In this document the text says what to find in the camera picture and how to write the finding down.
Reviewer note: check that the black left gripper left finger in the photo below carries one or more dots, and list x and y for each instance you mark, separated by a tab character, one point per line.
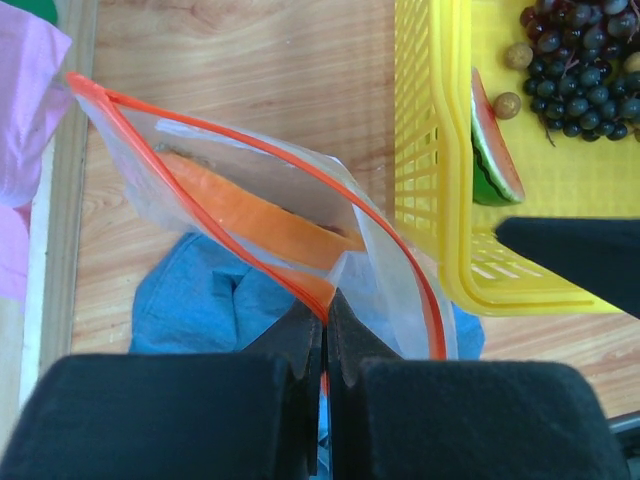
252	414

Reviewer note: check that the pink t-shirt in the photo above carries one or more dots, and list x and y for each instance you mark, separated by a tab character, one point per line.
32	105

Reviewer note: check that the loose brown longan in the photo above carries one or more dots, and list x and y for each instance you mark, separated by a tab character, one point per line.
518	56
507	105

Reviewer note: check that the toy watermelon slice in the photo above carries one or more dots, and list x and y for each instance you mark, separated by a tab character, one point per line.
496	181

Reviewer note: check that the dark purple grape bunch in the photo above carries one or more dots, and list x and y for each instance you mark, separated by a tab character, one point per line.
583	80

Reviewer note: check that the blue crumpled cloth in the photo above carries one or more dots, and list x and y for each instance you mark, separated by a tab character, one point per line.
203	299

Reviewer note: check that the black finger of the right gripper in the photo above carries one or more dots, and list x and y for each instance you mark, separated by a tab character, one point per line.
599	255

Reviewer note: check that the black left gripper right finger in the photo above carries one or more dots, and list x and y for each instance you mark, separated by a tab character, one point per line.
392	418

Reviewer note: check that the clear zip bag orange seal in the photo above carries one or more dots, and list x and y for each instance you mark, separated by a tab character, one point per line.
386	285

